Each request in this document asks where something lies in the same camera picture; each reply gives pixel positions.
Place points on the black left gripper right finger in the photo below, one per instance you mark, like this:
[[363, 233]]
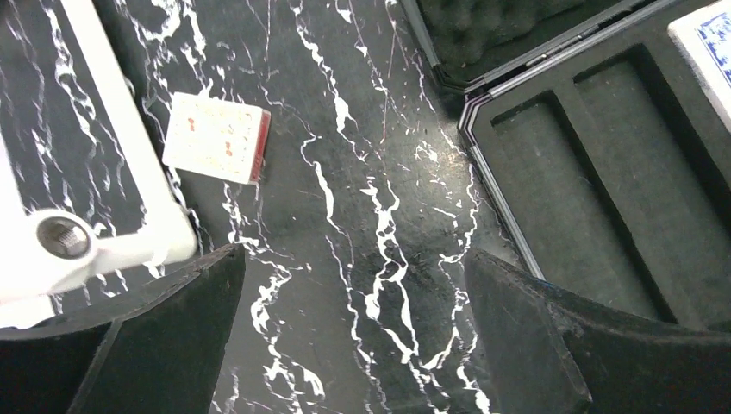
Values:
[[549, 350]]

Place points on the red playing card deck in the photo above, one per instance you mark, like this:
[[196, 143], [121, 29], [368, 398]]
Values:
[[216, 138]]

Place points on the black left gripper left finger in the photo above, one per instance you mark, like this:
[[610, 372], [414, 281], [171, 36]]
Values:
[[157, 349]]

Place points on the white PVC pipe frame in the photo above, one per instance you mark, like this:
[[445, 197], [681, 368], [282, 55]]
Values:
[[64, 152]]

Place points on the black foam-lined poker case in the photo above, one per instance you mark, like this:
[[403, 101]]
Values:
[[603, 156]]

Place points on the blue playing card deck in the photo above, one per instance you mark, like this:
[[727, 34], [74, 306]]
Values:
[[703, 39]]

